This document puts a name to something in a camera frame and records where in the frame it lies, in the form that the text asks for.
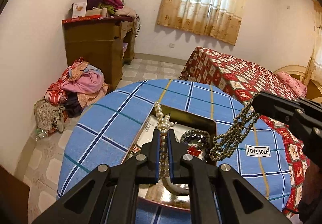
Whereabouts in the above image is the pale jade bangle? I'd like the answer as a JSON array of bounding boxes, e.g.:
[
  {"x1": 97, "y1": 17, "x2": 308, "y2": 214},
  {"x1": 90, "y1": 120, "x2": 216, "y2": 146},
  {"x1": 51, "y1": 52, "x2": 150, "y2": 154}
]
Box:
[{"x1": 162, "y1": 177, "x2": 189, "y2": 196}]

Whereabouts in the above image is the red patterned bed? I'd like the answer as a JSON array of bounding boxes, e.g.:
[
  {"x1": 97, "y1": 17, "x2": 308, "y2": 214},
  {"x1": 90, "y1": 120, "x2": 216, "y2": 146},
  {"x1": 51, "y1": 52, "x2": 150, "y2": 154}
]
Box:
[{"x1": 180, "y1": 47, "x2": 310, "y2": 217}]

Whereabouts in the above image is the white product box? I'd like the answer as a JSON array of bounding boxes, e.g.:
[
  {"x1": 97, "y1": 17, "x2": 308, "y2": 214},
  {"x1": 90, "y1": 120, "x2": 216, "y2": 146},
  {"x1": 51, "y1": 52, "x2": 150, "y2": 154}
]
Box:
[{"x1": 72, "y1": 0, "x2": 87, "y2": 18}]

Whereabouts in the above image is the blue plaid tablecloth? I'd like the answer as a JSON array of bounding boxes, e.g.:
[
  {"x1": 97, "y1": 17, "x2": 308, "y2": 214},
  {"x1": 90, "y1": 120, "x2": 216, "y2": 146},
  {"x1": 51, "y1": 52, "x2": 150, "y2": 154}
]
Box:
[{"x1": 57, "y1": 79, "x2": 291, "y2": 223}]

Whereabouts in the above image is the pile of clothes on floor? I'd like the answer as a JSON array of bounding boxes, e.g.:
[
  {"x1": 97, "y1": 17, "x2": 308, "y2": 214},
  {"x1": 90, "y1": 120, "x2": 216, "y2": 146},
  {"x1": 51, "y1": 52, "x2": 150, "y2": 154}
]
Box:
[{"x1": 34, "y1": 57, "x2": 112, "y2": 136}]

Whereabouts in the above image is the white pearl necklace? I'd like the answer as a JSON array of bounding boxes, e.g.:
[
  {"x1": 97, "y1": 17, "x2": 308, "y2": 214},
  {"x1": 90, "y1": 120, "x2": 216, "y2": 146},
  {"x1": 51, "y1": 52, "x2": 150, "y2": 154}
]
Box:
[{"x1": 153, "y1": 101, "x2": 178, "y2": 181}]

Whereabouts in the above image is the clutter on desk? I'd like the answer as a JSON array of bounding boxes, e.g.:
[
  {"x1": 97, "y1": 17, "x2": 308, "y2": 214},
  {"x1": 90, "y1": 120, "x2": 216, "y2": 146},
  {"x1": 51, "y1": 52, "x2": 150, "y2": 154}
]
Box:
[{"x1": 86, "y1": 0, "x2": 139, "y2": 19}]

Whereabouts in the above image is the brown wooden desk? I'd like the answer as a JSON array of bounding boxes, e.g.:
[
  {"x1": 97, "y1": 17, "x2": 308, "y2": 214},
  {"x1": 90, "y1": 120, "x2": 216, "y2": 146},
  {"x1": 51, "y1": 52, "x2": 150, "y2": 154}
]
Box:
[{"x1": 62, "y1": 15, "x2": 138, "y2": 89}]

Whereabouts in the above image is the dark purple bead bracelet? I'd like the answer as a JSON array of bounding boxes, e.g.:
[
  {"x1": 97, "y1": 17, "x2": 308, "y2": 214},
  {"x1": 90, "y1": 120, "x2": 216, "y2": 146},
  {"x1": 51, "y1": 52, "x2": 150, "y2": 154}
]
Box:
[{"x1": 180, "y1": 130, "x2": 215, "y2": 161}]

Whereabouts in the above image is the pink pillow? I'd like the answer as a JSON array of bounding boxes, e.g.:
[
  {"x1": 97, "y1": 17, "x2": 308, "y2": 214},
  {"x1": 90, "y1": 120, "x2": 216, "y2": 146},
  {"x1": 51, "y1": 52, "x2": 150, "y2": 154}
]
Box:
[{"x1": 276, "y1": 72, "x2": 307, "y2": 97}]

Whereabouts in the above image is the red string bracelet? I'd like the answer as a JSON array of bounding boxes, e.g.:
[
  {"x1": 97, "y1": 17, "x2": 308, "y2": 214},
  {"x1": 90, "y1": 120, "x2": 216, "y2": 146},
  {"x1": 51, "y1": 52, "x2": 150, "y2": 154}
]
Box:
[{"x1": 187, "y1": 146, "x2": 205, "y2": 158}]

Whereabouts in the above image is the brown wooden door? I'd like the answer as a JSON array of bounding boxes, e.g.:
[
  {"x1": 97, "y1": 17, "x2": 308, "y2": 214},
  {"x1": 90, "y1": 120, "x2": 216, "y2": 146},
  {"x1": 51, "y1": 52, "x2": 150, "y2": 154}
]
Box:
[{"x1": 0, "y1": 166, "x2": 30, "y2": 223}]

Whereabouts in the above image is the cream wooden headboard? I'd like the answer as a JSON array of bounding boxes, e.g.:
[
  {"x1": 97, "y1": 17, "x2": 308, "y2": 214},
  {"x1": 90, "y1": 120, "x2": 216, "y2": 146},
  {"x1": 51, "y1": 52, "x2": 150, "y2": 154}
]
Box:
[{"x1": 273, "y1": 65, "x2": 321, "y2": 103}]

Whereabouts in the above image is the pink metal tin box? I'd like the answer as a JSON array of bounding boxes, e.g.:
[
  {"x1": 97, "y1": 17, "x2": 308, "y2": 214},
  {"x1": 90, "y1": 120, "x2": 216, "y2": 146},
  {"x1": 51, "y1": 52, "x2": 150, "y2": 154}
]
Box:
[{"x1": 139, "y1": 104, "x2": 217, "y2": 212}]

